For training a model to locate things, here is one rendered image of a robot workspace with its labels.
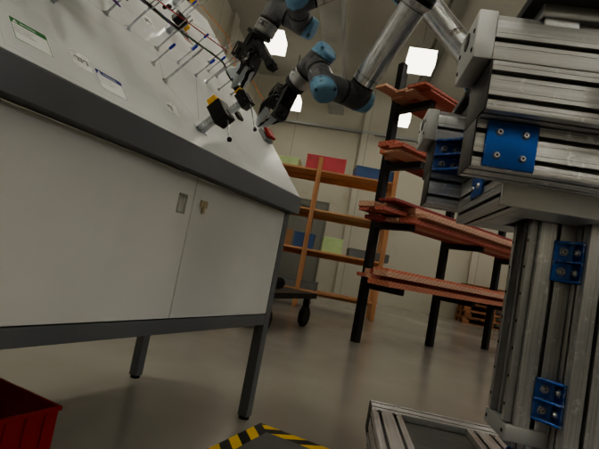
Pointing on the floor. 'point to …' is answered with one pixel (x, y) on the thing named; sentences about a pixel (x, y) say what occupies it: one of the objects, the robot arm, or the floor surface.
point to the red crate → (25, 418)
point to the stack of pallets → (473, 312)
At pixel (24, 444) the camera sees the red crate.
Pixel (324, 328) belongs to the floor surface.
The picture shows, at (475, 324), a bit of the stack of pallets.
